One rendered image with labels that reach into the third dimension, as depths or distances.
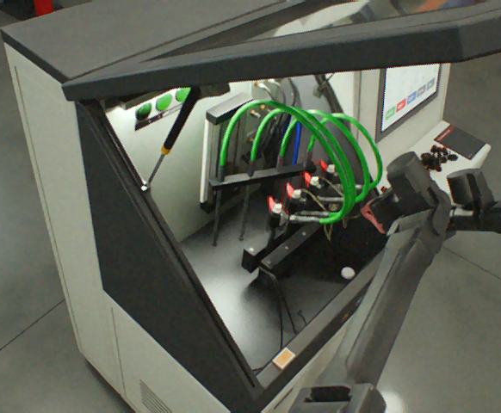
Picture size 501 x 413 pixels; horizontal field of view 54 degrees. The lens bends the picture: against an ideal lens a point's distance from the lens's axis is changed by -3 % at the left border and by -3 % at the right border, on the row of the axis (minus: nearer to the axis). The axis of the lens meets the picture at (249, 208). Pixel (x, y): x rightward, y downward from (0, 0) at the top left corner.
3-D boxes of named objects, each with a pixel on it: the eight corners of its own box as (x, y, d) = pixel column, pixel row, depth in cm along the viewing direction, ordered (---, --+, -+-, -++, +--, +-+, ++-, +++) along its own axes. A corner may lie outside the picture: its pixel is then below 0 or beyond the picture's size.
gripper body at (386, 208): (368, 206, 94) (392, 205, 87) (405, 177, 97) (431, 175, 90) (383, 234, 96) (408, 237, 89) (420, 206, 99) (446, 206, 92)
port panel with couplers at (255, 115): (248, 160, 158) (261, 71, 136) (240, 154, 159) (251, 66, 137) (275, 143, 165) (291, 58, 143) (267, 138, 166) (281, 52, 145)
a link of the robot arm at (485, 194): (508, 231, 93) (525, 214, 98) (492, 174, 91) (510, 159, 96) (451, 234, 102) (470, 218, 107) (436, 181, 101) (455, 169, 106)
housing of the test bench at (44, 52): (120, 403, 204) (68, 77, 99) (80, 358, 215) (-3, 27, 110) (322, 233, 285) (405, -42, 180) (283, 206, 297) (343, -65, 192)
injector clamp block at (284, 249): (263, 301, 147) (270, 268, 137) (238, 280, 152) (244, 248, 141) (330, 241, 167) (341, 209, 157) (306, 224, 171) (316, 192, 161)
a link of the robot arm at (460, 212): (481, 235, 99) (497, 224, 101) (472, 203, 98) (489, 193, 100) (454, 235, 105) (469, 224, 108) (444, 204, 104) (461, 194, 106)
